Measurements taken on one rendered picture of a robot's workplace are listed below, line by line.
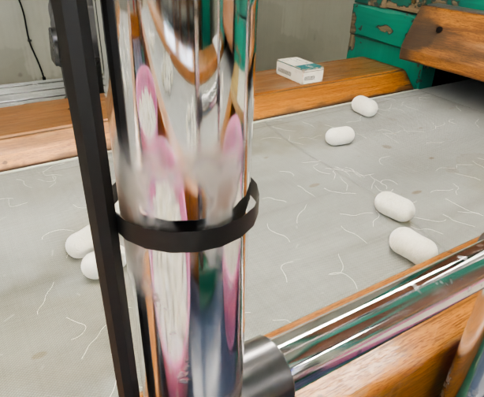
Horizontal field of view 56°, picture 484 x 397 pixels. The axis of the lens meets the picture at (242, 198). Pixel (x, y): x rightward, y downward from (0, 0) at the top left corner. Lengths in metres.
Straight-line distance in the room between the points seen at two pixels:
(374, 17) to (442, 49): 0.18
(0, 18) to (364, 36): 1.85
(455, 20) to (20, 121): 0.52
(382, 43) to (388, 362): 0.62
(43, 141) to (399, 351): 0.37
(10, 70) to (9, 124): 1.92
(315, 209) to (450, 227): 0.11
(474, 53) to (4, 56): 2.10
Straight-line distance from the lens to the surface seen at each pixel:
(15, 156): 0.49
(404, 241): 0.34
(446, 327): 0.27
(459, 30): 0.65
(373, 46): 0.81
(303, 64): 0.65
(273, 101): 0.59
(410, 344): 0.26
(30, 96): 0.93
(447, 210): 0.43
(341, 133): 0.50
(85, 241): 0.33
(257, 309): 0.29
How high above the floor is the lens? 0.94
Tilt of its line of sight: 31 degrees down
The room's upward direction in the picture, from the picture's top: 2 degrees clockwise
